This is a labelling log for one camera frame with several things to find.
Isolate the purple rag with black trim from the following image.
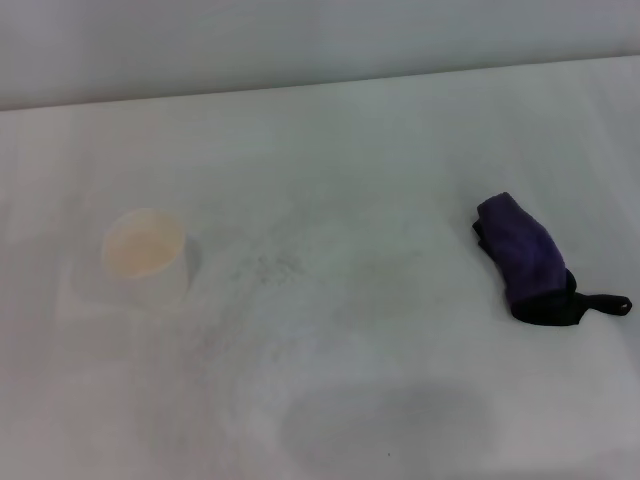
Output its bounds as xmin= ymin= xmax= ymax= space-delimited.
xmin=471 ymin=191 xmax=634 ymax=328

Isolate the white paper cup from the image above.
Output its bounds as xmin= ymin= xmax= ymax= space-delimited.
xmin=99 ymin=207 xmax=192 ymax=315

